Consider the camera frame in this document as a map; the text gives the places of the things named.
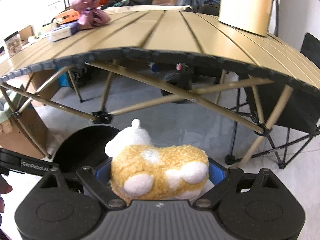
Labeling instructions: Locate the yellow white plush toy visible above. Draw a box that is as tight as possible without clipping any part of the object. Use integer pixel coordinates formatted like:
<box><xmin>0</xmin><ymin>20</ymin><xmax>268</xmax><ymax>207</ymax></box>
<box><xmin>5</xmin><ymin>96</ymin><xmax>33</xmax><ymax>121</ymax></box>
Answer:
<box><xmin>105</xmin><ymin>119</ymin><xmax>209</xmax><ymax>204</ymax></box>

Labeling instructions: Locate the black round trash bin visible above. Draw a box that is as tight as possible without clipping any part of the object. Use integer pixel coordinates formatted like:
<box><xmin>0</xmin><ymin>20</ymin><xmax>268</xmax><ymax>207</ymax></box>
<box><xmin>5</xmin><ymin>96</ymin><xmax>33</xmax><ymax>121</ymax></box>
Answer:
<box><xmin>53</xmin><ymin>125</ymin><xmax>120</xmax><ymax>173</ymax></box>

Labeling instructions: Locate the person's left hand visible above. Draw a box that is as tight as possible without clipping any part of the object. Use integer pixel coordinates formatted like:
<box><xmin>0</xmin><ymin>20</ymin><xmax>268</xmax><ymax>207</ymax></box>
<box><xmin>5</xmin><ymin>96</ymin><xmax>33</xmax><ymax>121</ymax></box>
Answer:
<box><xmin>0</xmin><ymin>174</ymin><xmax>13</xmax><ymax>213</ymax></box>

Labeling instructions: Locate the cardboard box with green liner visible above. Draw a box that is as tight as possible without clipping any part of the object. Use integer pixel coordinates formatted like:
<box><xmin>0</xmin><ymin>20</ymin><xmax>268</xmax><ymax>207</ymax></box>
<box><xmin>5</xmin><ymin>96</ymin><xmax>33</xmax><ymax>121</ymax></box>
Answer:
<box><xmin>1</xmin><ymin>103</ymin><xmax>48</xmax><ymax>159</ymax></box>

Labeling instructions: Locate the black folding camp chair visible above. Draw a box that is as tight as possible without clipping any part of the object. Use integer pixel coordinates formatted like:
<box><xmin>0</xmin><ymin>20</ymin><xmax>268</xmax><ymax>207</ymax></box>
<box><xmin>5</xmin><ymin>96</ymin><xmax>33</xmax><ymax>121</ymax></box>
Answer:
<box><xmin>225</xmin><ymin>33</ymin><xmax>319</xmax><ymax>170</ymax></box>

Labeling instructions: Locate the blue flat panel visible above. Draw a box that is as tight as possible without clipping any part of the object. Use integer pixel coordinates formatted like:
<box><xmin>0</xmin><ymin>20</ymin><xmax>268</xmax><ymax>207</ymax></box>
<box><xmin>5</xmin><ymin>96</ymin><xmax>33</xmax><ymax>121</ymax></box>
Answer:
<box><xmin>58</xmin><ymin>73</ymin><xmax>70</xmax><ymax>87</ymax></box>

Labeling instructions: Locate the black wheeled cart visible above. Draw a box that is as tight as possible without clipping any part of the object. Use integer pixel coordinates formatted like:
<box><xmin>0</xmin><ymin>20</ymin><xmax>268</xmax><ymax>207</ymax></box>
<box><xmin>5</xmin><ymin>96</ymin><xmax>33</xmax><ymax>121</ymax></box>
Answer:
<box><xmin>162</xmin><ymin>63</ymin><xmax>194</xmax><ymax>90</ymax></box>

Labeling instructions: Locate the clear jar with snacks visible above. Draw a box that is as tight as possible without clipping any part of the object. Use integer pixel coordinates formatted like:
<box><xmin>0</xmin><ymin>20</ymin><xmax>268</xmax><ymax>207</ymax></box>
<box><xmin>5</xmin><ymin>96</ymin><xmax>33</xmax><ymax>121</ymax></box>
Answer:
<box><xmin>4</xmin><ymin>31</ymin><xmax>22</xmax><ymax>57</ymax></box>

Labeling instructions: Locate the white small box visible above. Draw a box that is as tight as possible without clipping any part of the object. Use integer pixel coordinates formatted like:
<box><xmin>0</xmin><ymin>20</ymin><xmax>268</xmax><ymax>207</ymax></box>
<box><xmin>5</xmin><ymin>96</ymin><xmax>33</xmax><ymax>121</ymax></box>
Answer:
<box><xmin>48</xmin><ymin>22</ymin><xmax>79</xmax><ymax>42</ymax></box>

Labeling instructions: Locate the tan folding camping table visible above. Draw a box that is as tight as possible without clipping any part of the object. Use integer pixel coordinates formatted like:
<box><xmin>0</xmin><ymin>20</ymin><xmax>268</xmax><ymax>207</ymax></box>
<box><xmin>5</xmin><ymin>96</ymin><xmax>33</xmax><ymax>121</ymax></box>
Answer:
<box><xmin>1</xmin><ymin>10</ymin><xmax>319</xmax><ymax>163</ymax></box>

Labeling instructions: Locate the orange box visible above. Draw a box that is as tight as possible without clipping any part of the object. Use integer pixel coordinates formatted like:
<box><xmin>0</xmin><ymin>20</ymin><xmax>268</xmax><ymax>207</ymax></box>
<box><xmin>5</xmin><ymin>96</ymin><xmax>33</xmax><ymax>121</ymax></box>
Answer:
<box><xmin>54</xmin><ymin>9</ymin><xmax>80</xmax><ymax>24</ymax></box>

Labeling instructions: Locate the tan paper roll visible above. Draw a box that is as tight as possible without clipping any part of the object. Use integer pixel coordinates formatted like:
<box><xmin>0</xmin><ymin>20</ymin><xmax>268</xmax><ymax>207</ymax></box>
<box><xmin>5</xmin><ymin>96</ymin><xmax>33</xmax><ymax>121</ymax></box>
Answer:
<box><xmin>219</xmin><ymin>0</ymin><xmax>273</xmax><ymax>36</ymax></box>

